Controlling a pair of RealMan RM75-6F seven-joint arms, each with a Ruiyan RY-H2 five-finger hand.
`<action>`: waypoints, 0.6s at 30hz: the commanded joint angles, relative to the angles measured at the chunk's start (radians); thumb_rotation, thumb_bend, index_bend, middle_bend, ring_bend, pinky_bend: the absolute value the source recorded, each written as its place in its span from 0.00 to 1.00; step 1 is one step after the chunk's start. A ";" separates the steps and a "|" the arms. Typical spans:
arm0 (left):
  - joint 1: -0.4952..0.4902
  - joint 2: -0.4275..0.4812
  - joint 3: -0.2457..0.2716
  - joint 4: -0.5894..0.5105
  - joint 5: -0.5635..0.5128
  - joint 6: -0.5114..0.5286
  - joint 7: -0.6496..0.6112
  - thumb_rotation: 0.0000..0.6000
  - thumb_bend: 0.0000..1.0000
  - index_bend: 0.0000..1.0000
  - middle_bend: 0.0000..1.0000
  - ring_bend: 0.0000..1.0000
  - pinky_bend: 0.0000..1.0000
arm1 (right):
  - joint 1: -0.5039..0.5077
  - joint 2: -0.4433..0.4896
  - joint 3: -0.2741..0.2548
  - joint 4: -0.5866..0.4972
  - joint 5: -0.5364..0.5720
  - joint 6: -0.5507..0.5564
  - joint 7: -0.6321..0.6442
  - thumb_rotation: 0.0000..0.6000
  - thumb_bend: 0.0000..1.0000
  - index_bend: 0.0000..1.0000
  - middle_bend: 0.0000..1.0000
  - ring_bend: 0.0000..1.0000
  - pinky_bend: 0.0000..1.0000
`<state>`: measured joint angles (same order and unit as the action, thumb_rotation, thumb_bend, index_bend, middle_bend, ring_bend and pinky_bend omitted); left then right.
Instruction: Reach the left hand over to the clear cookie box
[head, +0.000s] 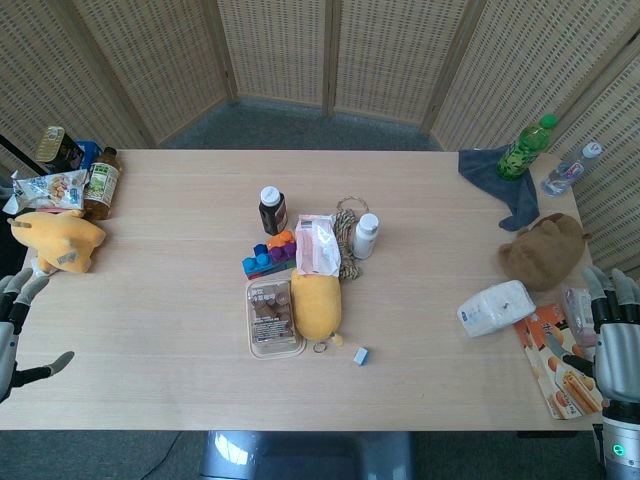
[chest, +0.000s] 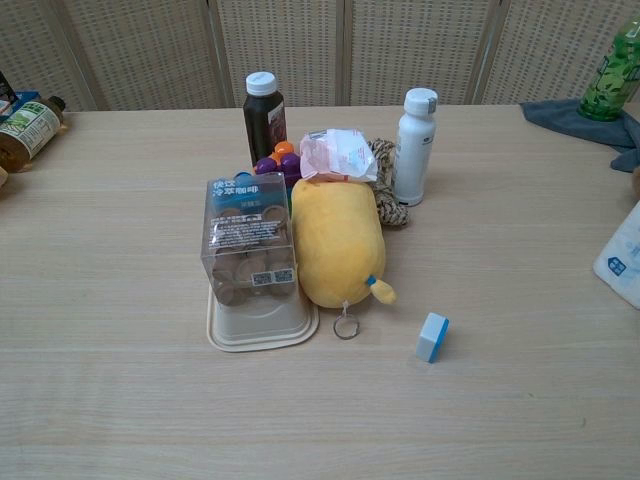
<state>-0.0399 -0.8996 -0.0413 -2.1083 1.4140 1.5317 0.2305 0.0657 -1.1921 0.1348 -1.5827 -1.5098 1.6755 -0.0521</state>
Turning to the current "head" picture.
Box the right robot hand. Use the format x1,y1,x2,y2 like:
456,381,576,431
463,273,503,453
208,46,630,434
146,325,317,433
546,265,640,406

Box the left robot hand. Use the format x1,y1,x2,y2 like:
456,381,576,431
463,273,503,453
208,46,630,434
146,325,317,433
0,268,76,404

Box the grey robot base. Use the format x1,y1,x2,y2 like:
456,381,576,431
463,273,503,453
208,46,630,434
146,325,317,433
198,430,416,480

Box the orange snack package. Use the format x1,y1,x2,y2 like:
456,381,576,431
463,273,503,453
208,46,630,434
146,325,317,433
513,302,604,420

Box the chocolate snack tray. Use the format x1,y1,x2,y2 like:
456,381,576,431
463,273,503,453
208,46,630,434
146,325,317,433
244,278,307,358

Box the pink clear snack packet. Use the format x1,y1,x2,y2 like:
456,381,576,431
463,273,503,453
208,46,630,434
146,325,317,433
560,285,599,347

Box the yellow plush dog toy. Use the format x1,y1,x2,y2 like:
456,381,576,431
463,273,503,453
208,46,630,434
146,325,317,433
8,209,107,274

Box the brown plush toy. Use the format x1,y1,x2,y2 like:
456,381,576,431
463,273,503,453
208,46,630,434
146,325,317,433
497,213,593,293

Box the blue white snack bag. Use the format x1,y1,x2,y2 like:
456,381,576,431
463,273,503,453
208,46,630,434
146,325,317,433
3,169,90,216

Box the white tissue pack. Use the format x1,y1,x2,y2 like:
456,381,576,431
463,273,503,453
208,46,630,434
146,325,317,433
456,280,537,340

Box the amber tea bottle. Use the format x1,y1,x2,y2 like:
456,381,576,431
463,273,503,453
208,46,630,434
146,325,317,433
82,146,123,222

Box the black and gold can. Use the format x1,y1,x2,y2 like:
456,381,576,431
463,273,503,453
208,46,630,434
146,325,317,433
34,125,86,175

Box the blue carton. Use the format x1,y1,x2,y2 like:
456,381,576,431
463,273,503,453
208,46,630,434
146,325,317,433
75,139,105,174

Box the clear water bottle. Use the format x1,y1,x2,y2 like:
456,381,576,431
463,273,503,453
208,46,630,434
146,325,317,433
541,141,603,197

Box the grey blue cloth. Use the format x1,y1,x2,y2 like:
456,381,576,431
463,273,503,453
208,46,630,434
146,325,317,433
458,147,541,233

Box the green soda bottle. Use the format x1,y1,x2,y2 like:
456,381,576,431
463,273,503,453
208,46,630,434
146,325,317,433
496,114,559,181

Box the colourful toy building blocks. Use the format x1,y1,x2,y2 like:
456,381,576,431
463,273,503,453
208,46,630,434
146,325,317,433
241,230,298,281

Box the white pill bottle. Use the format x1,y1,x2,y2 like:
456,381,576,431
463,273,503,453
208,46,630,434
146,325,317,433
352,212,380,260

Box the dark brown pill bottle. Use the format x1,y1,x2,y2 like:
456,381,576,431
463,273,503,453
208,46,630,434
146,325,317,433
257,185,289,236

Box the yellow plush toy with keyring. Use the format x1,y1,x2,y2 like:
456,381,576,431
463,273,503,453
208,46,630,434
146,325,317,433
290,269,346,354

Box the pink white snack packet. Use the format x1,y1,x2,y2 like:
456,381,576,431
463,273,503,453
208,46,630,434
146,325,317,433
294,213,342,277

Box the woven bamboo folding screen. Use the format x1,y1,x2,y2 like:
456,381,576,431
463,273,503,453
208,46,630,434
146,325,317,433
0,0,640,281

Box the braided tan rope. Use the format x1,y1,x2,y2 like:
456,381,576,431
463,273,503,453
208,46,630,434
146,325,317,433
333,196,371,281

